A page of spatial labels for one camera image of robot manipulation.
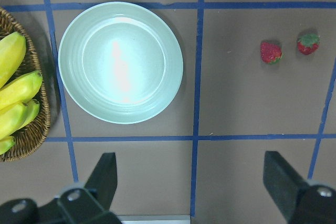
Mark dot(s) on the greenish red strawberry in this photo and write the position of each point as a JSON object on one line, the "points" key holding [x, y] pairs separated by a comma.
{"points": [[308, 43]]}

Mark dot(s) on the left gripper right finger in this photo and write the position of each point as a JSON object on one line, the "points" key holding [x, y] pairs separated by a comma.
{"points": [[283, 183]]}

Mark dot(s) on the light green plate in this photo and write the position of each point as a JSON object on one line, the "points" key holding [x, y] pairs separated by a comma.
{"points": [[120, 62]]}

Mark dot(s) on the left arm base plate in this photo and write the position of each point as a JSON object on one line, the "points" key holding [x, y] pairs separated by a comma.
{"points": [[165, 219]]}

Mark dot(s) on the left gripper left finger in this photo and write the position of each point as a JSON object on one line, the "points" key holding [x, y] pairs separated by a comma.
{"points": [[94, 195]]}

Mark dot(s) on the brown wicker basket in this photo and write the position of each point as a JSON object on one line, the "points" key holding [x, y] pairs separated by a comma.
{"points": [[29, 138]]}

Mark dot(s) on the yellow banana bunch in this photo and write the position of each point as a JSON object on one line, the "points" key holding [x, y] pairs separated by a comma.
{"points": [[18, 106]]}

